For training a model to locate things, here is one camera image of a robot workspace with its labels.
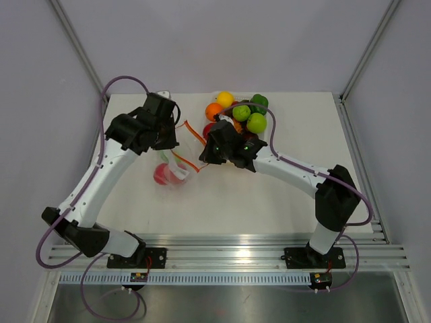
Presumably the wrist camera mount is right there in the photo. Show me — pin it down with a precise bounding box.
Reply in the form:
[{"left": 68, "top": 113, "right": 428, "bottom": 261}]
[
  {"left": 214, "top": 114, "right": 234, "bottom": 125},
  {"left": 157, "top": 90, "right": 172, "bottom": 100}
]

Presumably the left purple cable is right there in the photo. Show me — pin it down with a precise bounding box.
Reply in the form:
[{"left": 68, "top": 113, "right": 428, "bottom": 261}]
[{"left": 35, "top": 75, "right": 147, "bottom": 319}]

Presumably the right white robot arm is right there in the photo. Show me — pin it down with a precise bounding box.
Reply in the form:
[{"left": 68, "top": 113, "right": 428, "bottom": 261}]
[{"left": 199, "top": 120, "right": 360, "bottom": 266}]

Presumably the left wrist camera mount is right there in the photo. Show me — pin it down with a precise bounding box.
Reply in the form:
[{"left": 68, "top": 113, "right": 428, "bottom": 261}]
[{"left": 157, "top": 90, "right": 172, "bottom": 100}]

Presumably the pink peach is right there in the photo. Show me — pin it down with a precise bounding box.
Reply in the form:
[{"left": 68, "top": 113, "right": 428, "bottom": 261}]
[{"left": 170, "top": 164, "right": 189, "bottom": 185}]

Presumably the aluminium mounting rail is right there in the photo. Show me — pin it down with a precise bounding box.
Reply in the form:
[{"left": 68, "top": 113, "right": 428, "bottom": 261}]
[{"left": 45, "top": 234, "right": 411, "bottom": 272}]

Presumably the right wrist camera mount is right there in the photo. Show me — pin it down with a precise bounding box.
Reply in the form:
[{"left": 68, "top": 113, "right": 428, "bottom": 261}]
[{"left": 214, "top": 114, "right": 234, "bottom": 125}]

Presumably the white plastic basket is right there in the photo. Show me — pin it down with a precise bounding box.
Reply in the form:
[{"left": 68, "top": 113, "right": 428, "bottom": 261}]
[{"left": 201, "top": 92, "right": 271, "bottom": 139}]

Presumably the red apple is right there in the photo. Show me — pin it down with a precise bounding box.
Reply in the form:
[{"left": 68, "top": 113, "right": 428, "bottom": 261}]
[
  {"left": 153, "top": 163, "right": 171, "bottom": 186},
  {"left": 202, "top": 122, "right": 215, "bottom": 141}
]

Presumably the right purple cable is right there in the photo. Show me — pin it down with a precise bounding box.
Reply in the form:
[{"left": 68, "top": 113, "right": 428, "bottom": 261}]
[{"left": 215, "top": 104, "right": 374, "bottom": 293}]

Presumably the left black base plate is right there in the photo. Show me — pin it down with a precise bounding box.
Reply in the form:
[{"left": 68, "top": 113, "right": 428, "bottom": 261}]
[{"left": 106, "top": 247, "right": 168, "bottom": 269}]

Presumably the white slotted cable duct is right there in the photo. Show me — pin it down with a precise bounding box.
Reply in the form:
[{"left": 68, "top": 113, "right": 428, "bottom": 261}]
[{"left": 59, "top": 271, "right": 311, "bottom": 286}]

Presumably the green cucumber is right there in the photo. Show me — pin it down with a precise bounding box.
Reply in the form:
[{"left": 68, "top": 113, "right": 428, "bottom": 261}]
[{"left": 159, "top": 151, "right": 169, "bottom": 163}]

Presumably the green apple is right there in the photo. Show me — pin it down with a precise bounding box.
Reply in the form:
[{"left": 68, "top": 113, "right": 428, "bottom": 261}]
[{"left": 246, "top": 112, "right": 267, "bottom": 134}]

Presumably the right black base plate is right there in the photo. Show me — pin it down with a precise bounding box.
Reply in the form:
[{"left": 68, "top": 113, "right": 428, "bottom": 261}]
[{"left": 281, "top": 247, "right": 346, "bottom": 269}]

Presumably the purple cable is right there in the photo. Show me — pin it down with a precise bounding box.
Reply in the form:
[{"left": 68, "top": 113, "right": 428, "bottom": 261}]
[
  {"left": 35, "top": 75, "right": 147, "bottom": 319},
  {"left": 215, "top": 104, "right": 374, "bottom": 293}
]

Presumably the green bell pepper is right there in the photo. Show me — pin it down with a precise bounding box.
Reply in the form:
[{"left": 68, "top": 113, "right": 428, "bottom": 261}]
[{"left": 249, "top": 94, "right": 269, "bottom": 116}]

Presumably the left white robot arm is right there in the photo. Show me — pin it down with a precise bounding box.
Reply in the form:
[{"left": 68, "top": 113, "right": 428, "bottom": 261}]
[{"left": 42, "top": 92, "right": 178, "bottom": 268}]

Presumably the green lime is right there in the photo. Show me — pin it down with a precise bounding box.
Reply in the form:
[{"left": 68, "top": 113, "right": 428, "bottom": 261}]
[{"left": 232, "top": 104, "right": 251, "bottom": 122}]

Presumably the clear zip top bag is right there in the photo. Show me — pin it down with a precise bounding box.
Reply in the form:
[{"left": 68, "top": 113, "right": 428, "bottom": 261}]
[{"left": 154, "top": 120, "right": 207, "bottom": 188}]

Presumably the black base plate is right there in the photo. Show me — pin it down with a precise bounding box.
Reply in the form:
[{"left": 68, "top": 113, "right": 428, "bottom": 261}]
[
  {"left": 281, "top": 247, "right": 346, "bottom": 269},
  {"left": 106, "top": 247, "right": 168, "bottom": 269}
]

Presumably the yellow lemon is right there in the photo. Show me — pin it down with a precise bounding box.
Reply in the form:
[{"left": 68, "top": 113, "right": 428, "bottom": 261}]
[{"left": 216, "top": 91, "right": 235, "bottom": 108}]

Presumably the orange fruit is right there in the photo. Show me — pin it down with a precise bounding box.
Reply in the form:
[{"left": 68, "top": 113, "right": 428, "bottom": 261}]
[{"left": 205, "top": 102, "right": 224, "bottom": 122}]

